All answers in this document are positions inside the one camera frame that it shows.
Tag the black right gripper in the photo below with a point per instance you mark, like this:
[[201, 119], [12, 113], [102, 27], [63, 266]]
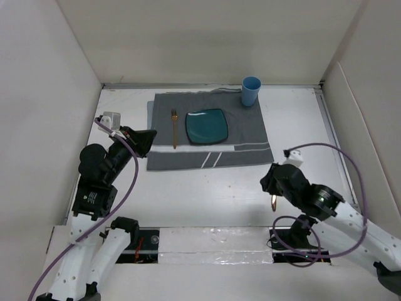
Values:
[[267, 181]]

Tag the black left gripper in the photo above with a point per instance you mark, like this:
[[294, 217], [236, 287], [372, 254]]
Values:
[[140, 140]]

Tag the copper knife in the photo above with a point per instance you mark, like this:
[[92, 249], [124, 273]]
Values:
[[274, 202]]

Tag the copper fork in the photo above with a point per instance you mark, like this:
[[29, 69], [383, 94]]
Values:
[[174, 118]]

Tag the grey cloth placemat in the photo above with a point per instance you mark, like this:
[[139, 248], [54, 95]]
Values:
[[247, 144]]

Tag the teal square plate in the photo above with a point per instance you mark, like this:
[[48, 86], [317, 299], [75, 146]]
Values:
[[206, 127]]

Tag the blue plastic cup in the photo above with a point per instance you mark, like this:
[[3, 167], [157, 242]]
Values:
[[250, 89]]

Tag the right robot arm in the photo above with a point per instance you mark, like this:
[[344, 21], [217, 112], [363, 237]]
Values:
[[342, 229]]

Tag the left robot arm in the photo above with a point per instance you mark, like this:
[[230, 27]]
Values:
[[91, 253]]

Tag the silver foil tape strip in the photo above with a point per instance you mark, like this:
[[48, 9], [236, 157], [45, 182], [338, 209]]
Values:
[[212, 245]]

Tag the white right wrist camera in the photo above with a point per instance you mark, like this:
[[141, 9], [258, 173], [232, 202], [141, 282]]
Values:
[[293, 157]]

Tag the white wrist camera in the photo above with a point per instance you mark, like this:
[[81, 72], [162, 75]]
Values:
[[293, 157], [110, 120]]

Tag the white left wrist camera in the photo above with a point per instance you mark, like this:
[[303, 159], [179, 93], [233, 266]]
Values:
[[110, 120]]

